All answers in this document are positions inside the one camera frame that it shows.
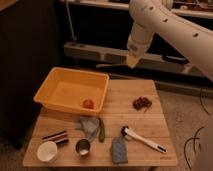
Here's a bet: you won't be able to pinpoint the gray crumpled cloth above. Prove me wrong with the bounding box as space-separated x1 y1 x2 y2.
76 116 99 142

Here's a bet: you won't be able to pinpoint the small metal cup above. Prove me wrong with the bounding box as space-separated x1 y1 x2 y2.
75 139 91 156

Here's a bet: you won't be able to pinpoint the black marker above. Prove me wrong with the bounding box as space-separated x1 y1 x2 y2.
42 131 67 140
56 139 69 146

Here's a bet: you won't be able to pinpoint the green pea pod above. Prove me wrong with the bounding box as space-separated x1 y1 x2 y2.
99 118 105 143

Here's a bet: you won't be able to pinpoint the black marker upper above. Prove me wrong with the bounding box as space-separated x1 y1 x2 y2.
42 131 67 140

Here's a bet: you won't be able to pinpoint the orange plastic bin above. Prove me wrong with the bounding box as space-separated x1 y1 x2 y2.
34 67 109 116

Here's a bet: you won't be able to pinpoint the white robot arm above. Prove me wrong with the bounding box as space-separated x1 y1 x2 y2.
127 0 213 171

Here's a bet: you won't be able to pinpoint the black marker lower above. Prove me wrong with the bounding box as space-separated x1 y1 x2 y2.
56 139 69 146

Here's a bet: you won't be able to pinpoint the black cable on floor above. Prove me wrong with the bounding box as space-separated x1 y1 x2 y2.
183 89 209 171

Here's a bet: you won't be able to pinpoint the wooden shelf rail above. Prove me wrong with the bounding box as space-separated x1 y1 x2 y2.
64 42 204 78

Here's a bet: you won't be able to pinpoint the dark red grapes bunch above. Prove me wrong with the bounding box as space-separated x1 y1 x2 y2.
132 97 152 110

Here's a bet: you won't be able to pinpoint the orange tomato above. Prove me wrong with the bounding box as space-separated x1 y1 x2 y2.
82 99 94 109

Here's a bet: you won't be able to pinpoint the white handled brush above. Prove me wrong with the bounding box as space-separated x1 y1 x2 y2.
121 126 167 153

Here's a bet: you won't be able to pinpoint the white bowl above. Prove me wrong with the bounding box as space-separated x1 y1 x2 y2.
37 141 58 163

